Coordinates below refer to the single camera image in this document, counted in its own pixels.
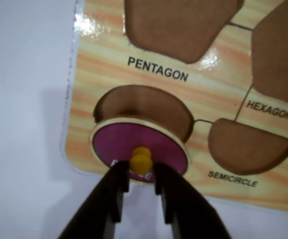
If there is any wooden shape puzzle board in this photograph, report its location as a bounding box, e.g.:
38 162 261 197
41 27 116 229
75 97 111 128
58 0 288 215

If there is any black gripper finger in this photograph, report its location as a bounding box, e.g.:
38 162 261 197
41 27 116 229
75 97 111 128
57 161 131 239
153 162 231 239

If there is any purple oval piece yellow pin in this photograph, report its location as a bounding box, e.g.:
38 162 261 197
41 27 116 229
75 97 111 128
89 117 192 186

